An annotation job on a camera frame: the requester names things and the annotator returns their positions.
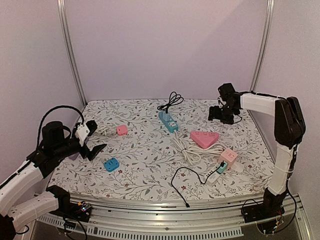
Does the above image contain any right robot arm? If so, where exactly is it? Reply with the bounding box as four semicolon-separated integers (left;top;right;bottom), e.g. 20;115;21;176
208;83;306;223

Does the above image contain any light blue charger plug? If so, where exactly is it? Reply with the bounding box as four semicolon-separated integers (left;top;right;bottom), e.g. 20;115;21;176
162;111;171;122

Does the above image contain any aluminium front rail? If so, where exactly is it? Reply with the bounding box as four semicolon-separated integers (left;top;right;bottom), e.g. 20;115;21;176
18;192;311;240

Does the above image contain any aluminium frame post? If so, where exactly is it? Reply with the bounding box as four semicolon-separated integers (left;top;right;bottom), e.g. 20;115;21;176
57;0;88;107
249;0;275;92

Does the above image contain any floral table mat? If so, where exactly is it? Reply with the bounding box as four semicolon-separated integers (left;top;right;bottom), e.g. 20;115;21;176
49;99;274;202

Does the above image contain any white cord bundle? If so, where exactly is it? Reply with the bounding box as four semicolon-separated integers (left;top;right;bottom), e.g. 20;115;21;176
172;131;225;167

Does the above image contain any purple power strip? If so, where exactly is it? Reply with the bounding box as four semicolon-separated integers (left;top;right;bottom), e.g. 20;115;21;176
68;153;79;161

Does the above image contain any pink power strip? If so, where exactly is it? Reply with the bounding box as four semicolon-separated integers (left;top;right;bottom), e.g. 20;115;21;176
190;131;220;149

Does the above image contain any blue plug adapter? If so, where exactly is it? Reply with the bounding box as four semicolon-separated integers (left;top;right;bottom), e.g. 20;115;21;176
103;157;120;173

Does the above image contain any white square adapter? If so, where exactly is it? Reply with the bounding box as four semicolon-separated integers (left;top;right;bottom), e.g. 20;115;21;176
232;162;244;173

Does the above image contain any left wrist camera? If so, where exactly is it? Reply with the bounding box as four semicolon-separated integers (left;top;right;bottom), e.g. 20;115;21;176
74;120;98;147

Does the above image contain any teal small adapter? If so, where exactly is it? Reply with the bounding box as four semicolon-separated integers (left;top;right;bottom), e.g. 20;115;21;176
216;161;228;174

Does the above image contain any black thin adapter cable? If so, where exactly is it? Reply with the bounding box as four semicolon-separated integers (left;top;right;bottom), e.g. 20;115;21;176
171;162;225;208

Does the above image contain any white coiled power cord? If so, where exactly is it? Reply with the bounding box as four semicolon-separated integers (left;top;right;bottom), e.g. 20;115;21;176
94;124;118;137

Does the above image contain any right aluminium frame post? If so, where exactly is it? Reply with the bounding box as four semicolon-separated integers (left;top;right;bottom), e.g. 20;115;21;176
249;0;275;92

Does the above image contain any pink flat plug adapter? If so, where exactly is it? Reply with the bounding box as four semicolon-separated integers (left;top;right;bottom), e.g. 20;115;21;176
116;125;128;136

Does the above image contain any white power strip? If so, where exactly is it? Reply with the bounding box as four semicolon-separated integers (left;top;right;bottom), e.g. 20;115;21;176
203;168;221;187

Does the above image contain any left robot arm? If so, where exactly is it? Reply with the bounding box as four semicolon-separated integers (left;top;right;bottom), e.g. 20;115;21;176
0;105;106;240

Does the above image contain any pink cube socket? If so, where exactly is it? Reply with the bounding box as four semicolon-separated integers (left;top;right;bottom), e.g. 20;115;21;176
218;148;238;170

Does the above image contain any teal power strip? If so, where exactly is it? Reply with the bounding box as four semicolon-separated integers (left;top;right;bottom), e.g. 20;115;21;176
158;111;179;133

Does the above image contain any left aluminium frame post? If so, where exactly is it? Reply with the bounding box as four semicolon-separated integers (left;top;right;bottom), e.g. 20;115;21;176
57;0;88;107

